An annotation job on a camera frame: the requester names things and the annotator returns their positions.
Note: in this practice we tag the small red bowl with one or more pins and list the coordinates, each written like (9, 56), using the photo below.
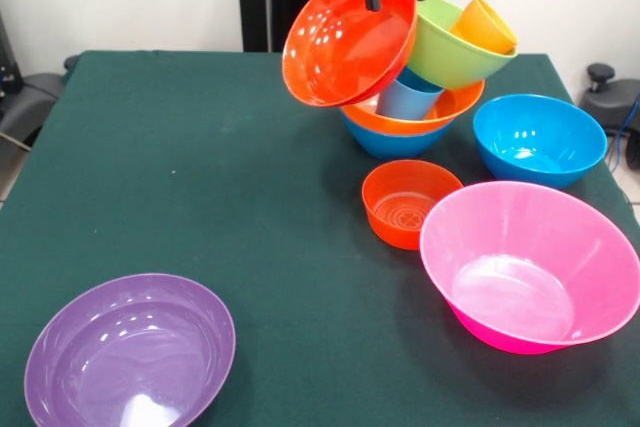
(395, 227)

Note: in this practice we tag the blue cone-shaped bowl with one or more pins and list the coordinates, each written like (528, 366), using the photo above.
(395, 144)

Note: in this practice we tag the blue cup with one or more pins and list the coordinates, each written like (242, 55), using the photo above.
(405, 102)

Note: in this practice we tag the large red-orange bowl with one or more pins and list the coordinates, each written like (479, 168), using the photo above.
(340, 47)

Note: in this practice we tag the pink bowl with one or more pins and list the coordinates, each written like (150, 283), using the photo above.
(515, 287)

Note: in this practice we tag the green bowl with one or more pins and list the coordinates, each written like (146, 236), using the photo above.
(450, 64)

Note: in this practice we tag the purple bowl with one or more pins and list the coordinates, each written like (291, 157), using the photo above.
(130, 357)

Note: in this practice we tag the blue round bowl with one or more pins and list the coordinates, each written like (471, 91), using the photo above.
(540, 157)

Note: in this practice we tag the black equipment box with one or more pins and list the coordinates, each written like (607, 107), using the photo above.
(7, 57)

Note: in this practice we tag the large orange bowl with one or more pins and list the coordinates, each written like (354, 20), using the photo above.
(450, 107)

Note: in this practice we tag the orange cup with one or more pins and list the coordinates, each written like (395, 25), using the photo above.
(456, 29)
(487, 27)

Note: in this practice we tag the black pedestal foot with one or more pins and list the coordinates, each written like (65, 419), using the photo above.
(610, 102)
(30, 102)

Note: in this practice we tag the dark green table cloth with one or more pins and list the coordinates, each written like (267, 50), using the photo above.
(150, 222)

